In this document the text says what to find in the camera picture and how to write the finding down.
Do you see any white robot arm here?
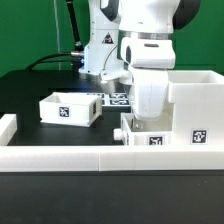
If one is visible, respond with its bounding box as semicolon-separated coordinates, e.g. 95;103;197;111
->
79;0;201;129

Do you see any white marker sheet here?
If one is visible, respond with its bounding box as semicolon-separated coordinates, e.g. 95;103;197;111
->
94;93;130;107

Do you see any white front drawer box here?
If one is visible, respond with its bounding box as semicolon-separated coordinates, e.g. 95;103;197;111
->
113;112;172;146

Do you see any white front fence rail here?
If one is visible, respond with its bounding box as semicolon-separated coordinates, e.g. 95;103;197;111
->
0;145;224;172

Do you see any white drawer cabinet frame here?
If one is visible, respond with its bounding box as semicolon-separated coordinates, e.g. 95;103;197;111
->
168;70;224;145

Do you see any white rear drawer box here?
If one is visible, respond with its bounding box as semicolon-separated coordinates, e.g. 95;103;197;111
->
39;92;102;127

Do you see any thin grey vertical cable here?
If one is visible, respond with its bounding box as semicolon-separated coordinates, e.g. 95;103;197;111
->
53;0;62;71

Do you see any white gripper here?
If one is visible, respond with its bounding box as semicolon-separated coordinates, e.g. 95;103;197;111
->
99;37;177;130

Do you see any white drawer box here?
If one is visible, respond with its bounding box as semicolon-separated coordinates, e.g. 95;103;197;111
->
39;92;102;127
113;112;172;146

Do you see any white left fence piece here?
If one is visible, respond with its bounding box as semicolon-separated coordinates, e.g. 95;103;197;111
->
0;114;17;146

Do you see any black cable bundle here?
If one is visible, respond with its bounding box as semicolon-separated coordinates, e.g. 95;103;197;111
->
25;0;86;71

